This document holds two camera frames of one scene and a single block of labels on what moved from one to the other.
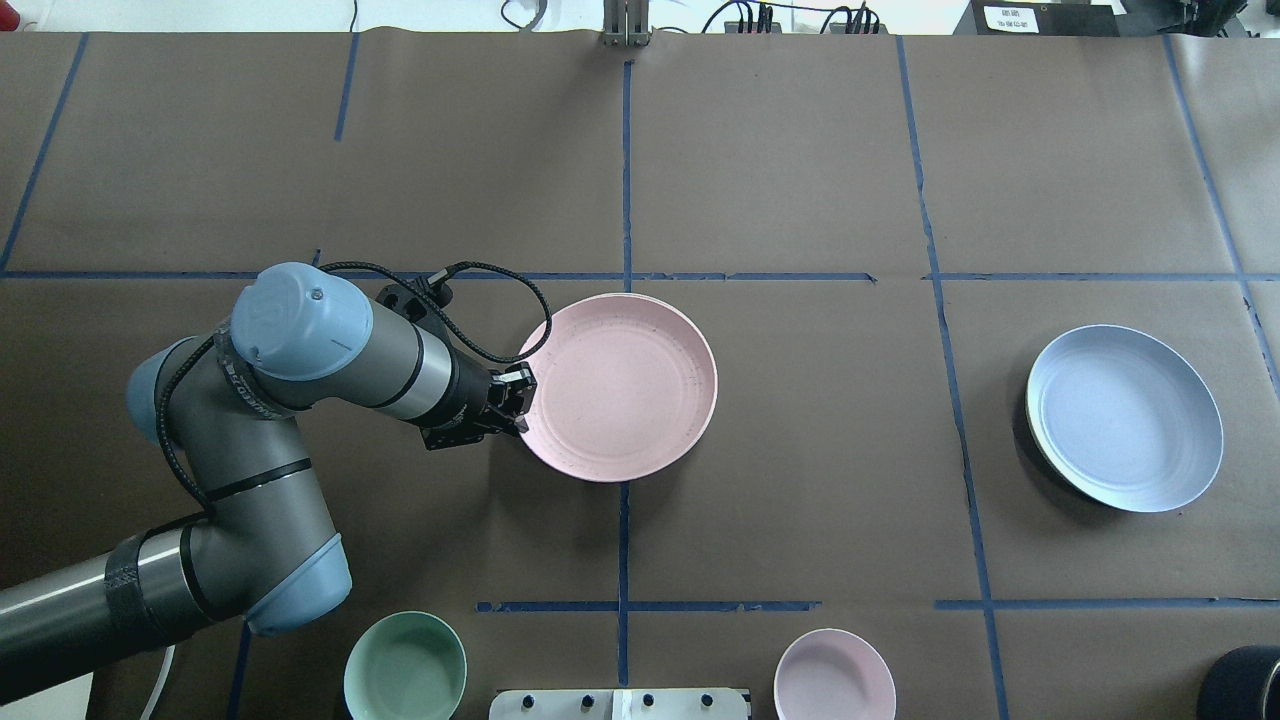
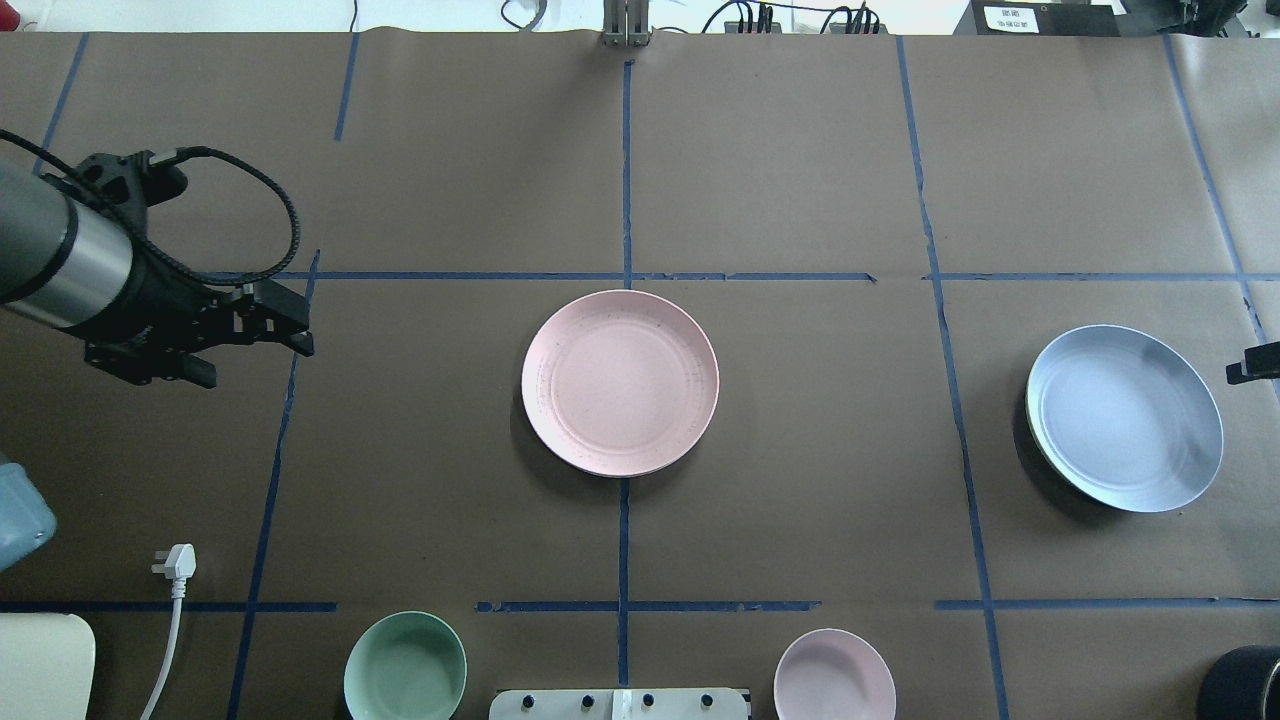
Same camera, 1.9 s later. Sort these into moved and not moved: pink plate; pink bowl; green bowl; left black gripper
Moved: left black gripper
Not moved: green bowl; pink bowl; pink plate
